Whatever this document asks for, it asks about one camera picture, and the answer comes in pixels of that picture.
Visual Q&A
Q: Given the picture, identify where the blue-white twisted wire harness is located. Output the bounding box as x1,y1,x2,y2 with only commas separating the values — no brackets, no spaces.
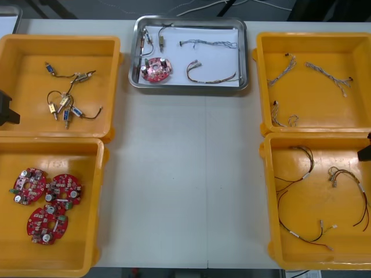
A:
271,100,299,128
304,61,354,98
179,39,237,50
267,53,297,87

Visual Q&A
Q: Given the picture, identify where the red-black wire harness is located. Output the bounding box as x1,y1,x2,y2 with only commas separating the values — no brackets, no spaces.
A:
274,146,314,193
277,191,339,251
327,166,371,232

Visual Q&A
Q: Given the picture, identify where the round red circuit board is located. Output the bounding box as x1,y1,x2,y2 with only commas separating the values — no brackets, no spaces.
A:
45,173,85,206
140,56,174,83
27,203,70,246
13,167,48,206

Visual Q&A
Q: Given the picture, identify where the black stand leg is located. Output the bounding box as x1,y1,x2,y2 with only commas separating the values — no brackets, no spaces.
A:
216,0,238,18

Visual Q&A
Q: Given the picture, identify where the yellow-orange plastic bin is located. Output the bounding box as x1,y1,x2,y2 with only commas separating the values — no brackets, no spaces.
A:
0,137,111,278
0,34,124,144
251,31,371,137
259,132,371,272

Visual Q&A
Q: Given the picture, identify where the white printed sticker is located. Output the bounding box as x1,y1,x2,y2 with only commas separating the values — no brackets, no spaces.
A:
285,269,321,278

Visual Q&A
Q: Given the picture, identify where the white floor cable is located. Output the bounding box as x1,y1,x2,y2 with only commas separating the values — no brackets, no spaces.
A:
176,0,292,17

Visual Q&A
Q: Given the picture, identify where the brass metal solenoid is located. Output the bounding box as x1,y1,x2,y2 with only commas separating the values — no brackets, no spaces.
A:
158,23,174,53

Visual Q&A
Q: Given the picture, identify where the steel tray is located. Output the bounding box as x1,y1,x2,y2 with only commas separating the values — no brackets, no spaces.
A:
128,16,250,90
0,5,23,35

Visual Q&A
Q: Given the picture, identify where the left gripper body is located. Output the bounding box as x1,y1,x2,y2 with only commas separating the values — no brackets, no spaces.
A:
0,90,12,118

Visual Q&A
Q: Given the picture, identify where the pile of metal solenoids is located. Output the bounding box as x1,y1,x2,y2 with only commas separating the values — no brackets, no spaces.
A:
44,61,104,130

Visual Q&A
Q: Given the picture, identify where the white paper sheet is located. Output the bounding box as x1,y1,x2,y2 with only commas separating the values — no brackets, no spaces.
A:
136,25,244,87

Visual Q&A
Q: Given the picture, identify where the red green-yellow wire harness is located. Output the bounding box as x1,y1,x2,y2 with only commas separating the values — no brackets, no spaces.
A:
187,60,242,85

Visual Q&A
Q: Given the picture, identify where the blue label metal solenoid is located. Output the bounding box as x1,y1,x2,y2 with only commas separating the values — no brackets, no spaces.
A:
140,28,156,57

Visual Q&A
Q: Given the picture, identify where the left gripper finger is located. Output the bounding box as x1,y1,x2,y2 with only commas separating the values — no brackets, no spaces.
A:
0,115,21,126
4,108,21,121

